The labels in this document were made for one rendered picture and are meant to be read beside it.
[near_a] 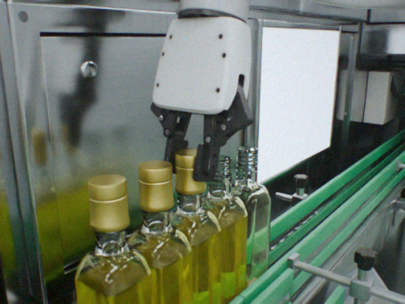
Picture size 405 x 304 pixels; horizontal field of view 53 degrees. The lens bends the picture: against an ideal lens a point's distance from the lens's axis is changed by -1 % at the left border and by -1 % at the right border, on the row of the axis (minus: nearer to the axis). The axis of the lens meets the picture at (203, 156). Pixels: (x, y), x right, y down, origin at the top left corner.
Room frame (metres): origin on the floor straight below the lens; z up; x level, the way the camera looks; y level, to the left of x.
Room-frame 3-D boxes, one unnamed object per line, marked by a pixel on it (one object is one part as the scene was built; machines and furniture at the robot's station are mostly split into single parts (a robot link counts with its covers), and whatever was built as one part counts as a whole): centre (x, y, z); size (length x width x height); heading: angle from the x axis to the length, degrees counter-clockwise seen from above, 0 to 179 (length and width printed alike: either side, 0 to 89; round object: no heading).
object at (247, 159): (0.52, -0.06, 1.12); 0.03 x 0.03 x 0.05
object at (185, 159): (0.43, 0.01, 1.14); 0.04 x 0.04 x 0.04
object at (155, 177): (0.39, 0.05, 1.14); 0.04 x 0.04 x 0.04
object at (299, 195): (0.82, -0.19, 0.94); 0.07 x 0.04 x 0.13; 52
